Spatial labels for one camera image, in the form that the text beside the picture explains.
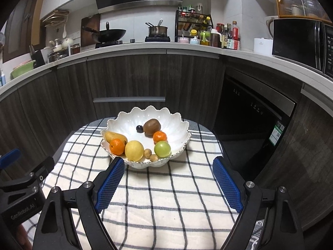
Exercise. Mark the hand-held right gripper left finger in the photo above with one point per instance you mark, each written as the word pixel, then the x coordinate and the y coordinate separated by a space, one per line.
pixel 110 182

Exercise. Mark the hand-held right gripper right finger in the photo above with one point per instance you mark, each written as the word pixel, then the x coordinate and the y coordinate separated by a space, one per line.
pixel 227 185

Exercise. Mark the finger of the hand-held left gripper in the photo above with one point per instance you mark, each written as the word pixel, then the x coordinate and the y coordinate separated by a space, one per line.
pixel 10 158
pixel 41 170

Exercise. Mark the large orange mandarin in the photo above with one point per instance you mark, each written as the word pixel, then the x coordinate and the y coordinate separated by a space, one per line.
pixel 117 146

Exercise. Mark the yellow mango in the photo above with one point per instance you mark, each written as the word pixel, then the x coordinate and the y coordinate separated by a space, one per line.
pixel 114 136

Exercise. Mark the tan longan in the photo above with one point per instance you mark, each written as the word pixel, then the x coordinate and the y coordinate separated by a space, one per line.
pixel 147 152
pixel 153 157

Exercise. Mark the dark purple grape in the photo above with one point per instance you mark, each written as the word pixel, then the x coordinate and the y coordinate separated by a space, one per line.
pixel 139 129

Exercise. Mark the small orange mandarin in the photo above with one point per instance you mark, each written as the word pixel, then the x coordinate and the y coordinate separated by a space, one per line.
pixel 159 137

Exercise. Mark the white scalloped ceramic bowl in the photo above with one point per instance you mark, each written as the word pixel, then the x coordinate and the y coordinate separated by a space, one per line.
pixel 174 130

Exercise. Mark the yellow lemon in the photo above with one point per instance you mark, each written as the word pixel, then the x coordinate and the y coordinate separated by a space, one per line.
pixel 134 150

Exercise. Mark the black white patterned cloth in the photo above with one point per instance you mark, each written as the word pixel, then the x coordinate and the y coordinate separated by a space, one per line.
pixel 257 235

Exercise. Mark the white black checked tablecloth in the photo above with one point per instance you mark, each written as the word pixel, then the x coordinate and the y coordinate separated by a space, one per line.
pixel 169 200

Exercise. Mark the black built-in dishwasher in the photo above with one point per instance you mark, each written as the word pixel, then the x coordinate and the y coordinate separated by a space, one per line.
pixel 242 125

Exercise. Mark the brown kiwi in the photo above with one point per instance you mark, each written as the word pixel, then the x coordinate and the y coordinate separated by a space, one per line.
pixel 152 127

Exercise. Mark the green white label sticker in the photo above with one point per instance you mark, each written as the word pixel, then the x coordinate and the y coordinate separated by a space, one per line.
pixel 277 134

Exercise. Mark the green plastic basin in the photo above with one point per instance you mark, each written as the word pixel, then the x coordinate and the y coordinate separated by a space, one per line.
pixel 22 70

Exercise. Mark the black knife block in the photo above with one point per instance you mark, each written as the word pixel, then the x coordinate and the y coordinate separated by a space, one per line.
pixel 39 57

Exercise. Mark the dark wood kitchen cabinets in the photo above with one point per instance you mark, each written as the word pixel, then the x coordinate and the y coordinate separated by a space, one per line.
pixel 130 78

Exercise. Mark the steel pot with lid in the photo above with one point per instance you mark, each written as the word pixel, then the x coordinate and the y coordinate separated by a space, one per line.
pixel 58 56

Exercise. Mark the white teapot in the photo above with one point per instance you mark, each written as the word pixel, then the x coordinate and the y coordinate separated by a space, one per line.
pixel 67 43

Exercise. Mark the brown wooden cutting board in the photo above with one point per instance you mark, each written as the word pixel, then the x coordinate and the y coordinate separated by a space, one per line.
pixel 88 36

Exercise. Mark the white round appliance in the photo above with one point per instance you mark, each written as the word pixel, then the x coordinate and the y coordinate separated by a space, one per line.
pixel 262 46

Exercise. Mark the row of condiment bottles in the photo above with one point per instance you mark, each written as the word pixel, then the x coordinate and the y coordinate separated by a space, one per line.
pixel 229 37

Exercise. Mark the black wok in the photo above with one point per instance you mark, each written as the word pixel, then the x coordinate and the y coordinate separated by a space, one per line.
pixel 109 34

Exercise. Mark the black gas stove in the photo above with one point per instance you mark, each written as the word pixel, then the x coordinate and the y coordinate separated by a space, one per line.
pixel 156 39

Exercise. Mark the steel saucepan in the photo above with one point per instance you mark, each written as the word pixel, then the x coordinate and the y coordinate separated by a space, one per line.
pixel 157 31

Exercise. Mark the black microwave oven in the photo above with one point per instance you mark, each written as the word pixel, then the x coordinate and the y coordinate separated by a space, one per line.
pixel 296 39

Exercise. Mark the white electric kettle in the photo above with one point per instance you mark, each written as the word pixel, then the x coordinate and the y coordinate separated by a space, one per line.
pixel 268 26

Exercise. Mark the wall-mounted utensil rack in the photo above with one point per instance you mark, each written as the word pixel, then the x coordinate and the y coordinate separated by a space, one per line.
pixel 56 18

